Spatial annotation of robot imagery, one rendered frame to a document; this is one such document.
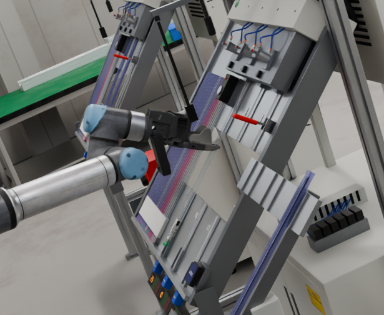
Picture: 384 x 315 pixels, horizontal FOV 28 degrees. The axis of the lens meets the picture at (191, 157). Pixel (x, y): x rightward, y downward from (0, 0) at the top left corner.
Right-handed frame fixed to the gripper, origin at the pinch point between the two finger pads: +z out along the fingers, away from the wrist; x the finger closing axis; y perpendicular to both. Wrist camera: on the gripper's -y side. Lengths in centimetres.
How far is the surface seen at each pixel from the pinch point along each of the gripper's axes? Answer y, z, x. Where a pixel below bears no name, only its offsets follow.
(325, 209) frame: -11.2, 36.2, -1.2
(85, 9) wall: 25, 22, 451
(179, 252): -26.7, -6.2, -10.0
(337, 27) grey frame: 37, 9, -36
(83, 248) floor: -103, 16, 224
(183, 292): -31.0, -9.0, -28.0
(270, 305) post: -19, -3, -63
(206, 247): -20.7, -4.2, -23.3
